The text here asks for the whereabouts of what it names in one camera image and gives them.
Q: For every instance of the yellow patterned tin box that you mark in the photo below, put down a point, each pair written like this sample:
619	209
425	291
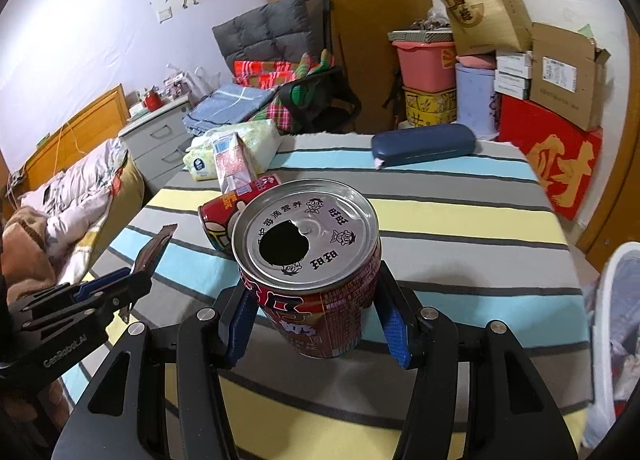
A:
430	108

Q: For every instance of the wooden bed headboard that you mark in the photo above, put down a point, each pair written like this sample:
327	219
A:
85	120

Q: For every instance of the lavender round container pink lid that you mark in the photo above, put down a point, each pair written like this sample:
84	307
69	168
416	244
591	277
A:
477	100

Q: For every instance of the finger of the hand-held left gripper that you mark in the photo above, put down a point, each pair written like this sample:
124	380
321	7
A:
102	284
125	291

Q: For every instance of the red gift box gold character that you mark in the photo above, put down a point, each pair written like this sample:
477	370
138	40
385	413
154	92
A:
550	160

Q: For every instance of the white wall switch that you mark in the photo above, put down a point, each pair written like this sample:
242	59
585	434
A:
165	15

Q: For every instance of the striped tablecloth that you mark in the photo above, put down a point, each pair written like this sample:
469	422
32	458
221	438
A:
450	220

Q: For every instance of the grey drawer cabinet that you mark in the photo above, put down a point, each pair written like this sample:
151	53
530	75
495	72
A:
155	145

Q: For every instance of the navy glasses case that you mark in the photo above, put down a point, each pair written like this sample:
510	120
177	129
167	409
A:
425	145

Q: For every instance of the red milk can top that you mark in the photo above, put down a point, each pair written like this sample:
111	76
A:
310	260

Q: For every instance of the blue plaid folded cloth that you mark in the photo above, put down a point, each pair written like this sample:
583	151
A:
225	105

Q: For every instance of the open cardboard box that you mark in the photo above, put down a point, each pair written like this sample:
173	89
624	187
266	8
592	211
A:
565	80

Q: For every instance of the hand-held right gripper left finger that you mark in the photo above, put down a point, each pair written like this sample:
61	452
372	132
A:
240	325

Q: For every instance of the wooden wardrobe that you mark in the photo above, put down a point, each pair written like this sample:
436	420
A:
370	15

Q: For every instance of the patterned grey tray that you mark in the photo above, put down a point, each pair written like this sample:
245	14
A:
420	36

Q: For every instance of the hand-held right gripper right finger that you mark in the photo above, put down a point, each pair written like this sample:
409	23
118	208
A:
395	335

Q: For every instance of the brown paper bag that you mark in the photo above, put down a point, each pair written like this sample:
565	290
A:
485	10

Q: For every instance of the grey quilted cushion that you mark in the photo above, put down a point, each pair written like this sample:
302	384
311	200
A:
260	30

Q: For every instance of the floral quilt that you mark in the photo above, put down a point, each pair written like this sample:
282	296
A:
75	195

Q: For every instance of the pink plastic bin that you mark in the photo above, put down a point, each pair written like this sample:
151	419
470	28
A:
422	65

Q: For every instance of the white plastic basket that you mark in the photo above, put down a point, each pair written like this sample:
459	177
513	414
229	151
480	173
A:
615	340

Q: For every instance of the white flat box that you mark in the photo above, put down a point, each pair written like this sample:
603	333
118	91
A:
512	90
514	59
513	74

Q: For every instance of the red plaid cloth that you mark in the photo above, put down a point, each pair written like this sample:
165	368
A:
260	73

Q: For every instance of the pale green wipes pack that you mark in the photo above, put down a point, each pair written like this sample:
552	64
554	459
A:
255	140

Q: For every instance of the white plastic bag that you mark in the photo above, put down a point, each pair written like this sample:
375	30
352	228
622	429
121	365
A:
205	83

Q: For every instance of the red milk can cartoon face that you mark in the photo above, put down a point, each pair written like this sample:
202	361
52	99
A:
220	225

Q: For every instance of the yellow pillow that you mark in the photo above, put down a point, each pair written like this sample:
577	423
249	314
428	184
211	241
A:
122	205

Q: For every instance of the black chair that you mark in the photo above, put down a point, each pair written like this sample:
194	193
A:
330	100

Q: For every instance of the pink drink carton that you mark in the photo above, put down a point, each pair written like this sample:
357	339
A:
232	163

